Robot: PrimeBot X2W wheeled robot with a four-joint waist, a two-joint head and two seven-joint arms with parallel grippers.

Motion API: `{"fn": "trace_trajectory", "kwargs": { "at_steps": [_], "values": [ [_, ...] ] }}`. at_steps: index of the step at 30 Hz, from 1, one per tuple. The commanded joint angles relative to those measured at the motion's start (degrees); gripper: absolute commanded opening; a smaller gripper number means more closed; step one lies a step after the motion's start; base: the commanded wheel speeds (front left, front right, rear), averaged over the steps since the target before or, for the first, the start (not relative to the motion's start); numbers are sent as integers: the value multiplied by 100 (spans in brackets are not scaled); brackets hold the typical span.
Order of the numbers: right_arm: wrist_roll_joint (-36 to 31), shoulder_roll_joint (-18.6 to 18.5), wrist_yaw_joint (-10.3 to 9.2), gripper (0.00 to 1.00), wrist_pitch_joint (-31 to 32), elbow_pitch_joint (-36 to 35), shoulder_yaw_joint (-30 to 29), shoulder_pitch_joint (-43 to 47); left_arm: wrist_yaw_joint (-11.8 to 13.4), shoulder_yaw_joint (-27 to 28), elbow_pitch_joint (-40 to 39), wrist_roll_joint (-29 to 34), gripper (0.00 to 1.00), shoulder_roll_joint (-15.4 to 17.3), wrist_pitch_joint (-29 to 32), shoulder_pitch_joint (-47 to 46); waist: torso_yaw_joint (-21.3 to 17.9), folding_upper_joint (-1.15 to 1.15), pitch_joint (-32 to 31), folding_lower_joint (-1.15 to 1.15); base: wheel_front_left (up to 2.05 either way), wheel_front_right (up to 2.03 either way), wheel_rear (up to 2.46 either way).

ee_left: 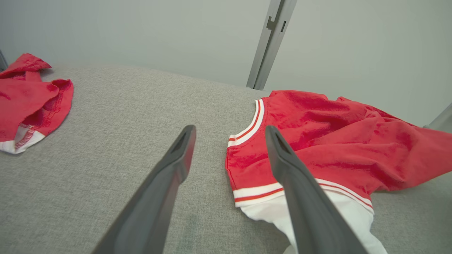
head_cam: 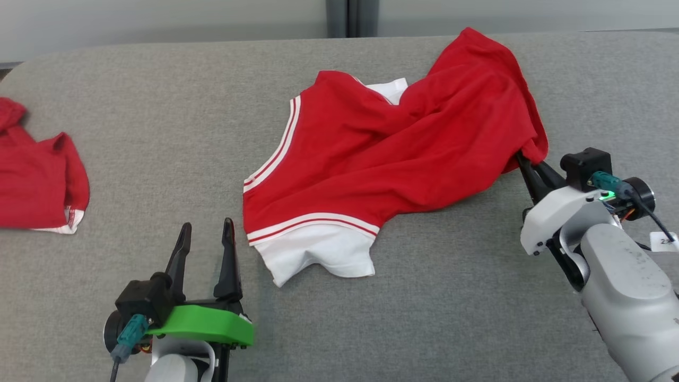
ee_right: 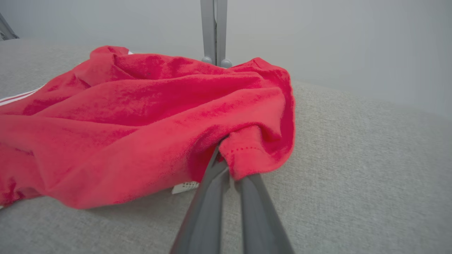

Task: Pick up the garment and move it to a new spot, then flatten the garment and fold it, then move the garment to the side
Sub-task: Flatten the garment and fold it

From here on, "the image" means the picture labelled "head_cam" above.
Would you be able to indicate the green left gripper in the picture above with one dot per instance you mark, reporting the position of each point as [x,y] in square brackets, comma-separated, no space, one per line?
[212,326]

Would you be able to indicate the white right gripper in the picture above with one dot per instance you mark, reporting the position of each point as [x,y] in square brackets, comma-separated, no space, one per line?
[562,212]

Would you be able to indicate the red white jersey shirt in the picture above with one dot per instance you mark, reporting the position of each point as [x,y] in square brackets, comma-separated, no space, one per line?
[398,148]

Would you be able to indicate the red shorts with white trim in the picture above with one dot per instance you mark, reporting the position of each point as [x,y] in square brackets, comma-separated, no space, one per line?
[32,180]

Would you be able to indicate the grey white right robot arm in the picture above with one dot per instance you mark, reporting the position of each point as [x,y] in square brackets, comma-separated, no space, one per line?
[626,286]

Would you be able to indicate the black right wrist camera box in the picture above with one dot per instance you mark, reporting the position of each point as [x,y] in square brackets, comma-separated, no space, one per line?
[583,164]

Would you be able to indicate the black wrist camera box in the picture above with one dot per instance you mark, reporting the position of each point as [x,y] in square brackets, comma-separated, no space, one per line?
[583,164]
[143,297]

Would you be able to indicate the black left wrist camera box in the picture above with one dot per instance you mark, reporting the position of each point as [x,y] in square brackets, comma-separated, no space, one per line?
[143,297]

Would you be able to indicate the grey double partition post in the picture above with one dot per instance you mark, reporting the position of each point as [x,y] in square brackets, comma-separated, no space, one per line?
[353,16]

